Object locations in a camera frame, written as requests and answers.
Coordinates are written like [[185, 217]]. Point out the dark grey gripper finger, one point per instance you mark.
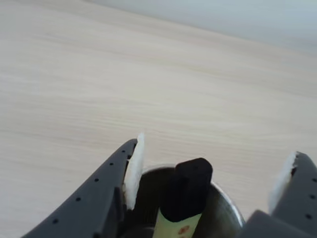
[[99, 193], [297, 198]]

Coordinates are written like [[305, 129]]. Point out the pale yellow Stabilo Boss highlighter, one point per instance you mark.
[[188, 188]]

